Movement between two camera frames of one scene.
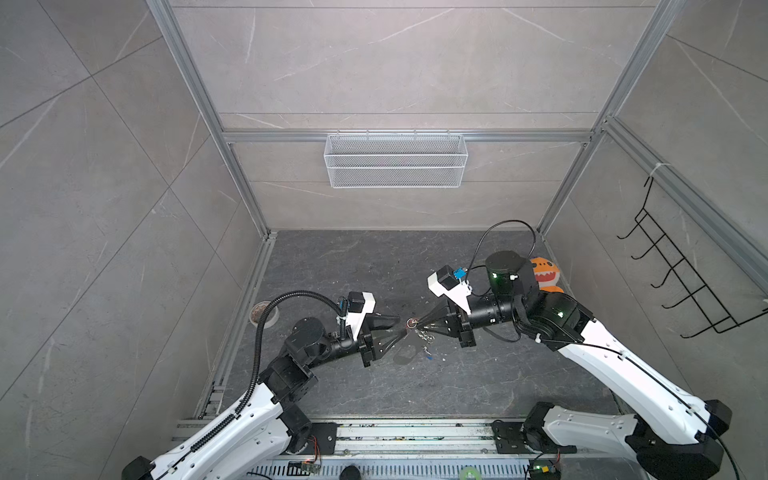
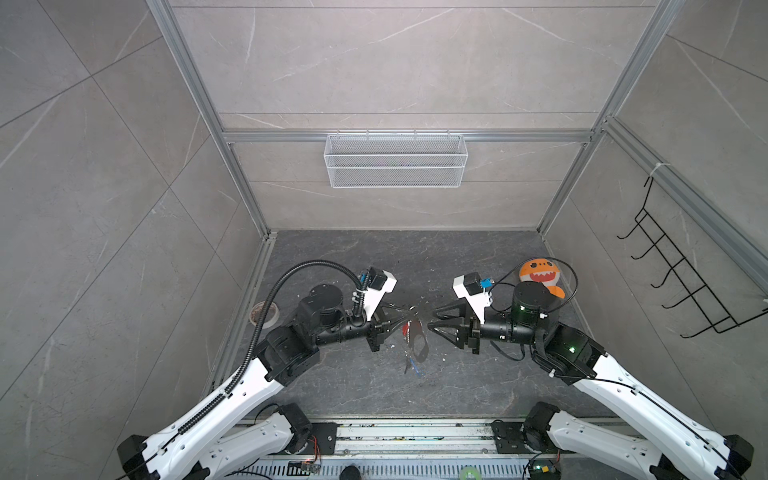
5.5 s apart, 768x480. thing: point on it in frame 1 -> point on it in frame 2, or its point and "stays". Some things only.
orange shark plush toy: (547, 274) stays
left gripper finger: (382, 322) -> (399, 310)
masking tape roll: (256, 312) stays
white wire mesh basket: (396, 161) stays
